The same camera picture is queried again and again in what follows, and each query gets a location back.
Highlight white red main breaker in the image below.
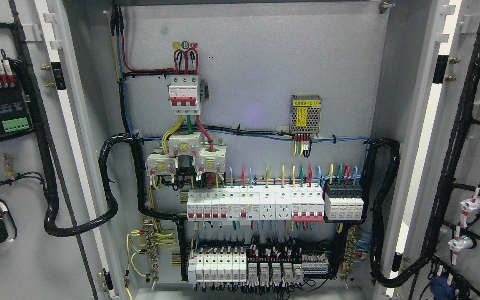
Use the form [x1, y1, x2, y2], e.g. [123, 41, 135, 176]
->
[168, 75, 208, 115]

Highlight white current transformers cluster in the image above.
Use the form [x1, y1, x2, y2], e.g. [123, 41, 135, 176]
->
[145, 132, 227, 177]

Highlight black digital power meter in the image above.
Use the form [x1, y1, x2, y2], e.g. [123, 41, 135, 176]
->
[0, 83, 32, 135]

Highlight black wrapped cable bundle left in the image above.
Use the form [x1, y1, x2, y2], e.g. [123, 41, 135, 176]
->
[27, 132, 186, 238]

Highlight black wrapped cable bundle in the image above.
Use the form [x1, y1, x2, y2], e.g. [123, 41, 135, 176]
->
[27, 132, 186, 238]
[363, 138, 403, 288]

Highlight metal mesh power supply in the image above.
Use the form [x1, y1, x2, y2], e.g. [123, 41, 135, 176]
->
[289, 95, 322, 135]

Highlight white socket breaker row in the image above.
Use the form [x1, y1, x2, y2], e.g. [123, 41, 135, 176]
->
[186, 185, 325, 225]

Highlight black wrapped cable bundle right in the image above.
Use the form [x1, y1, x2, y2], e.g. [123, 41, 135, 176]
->
[363, 138, 403, 288]

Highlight yellow terminal post block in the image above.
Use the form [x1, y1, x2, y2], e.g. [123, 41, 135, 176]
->
[1, 153, 16, 180]

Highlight black white surge protector modules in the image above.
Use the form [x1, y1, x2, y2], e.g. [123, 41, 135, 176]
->
[323, 182, 364, 224]

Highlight brass ground terminal bar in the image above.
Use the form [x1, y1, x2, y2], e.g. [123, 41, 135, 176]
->
[342, 226, 358, 273]

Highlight grey cabinet door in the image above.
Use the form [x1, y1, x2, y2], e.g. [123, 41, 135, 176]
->
[0, 0, 109, 300]
[373, 0, 480, 300]

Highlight lower relay terminal row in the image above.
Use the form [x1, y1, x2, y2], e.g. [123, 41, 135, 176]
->
[187, 237, 331, 293]

